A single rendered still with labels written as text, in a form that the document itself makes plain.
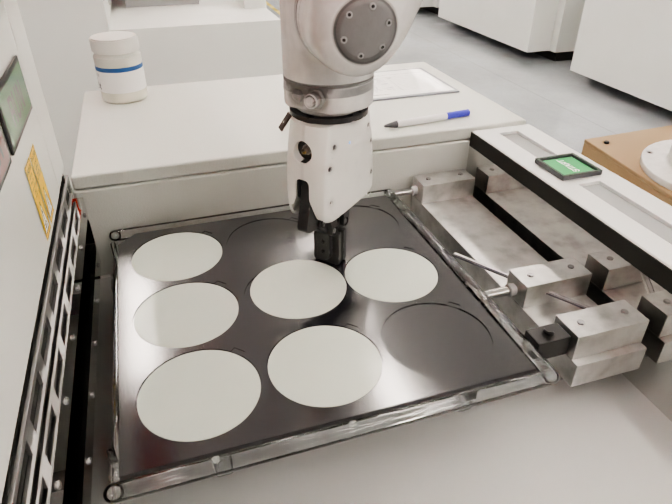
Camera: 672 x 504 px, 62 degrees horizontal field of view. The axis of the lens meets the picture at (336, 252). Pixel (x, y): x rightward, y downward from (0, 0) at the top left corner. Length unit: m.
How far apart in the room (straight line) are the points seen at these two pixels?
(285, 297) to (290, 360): 0.09
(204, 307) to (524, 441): 0.33
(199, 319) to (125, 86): 0.49
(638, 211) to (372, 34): 0.38
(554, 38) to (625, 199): 4.66
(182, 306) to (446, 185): 0.40
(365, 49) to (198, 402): 0.30
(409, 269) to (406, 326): 0.09
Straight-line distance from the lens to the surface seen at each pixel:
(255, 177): 0.74
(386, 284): 0.59
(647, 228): 0.66
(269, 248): 0.66
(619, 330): 0.59
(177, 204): 0.75
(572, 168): 0.74
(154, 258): 0.66
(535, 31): 5.25
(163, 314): 0.58
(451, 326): 0.55
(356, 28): 0.42
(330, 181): 0.53
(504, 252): 0.71
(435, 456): 0.55
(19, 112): 0.55
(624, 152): 1.02
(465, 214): 0.78
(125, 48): 0.95
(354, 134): 0.55
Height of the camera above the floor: 1.25
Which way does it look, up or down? 33 degrees down
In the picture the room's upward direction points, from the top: straight up
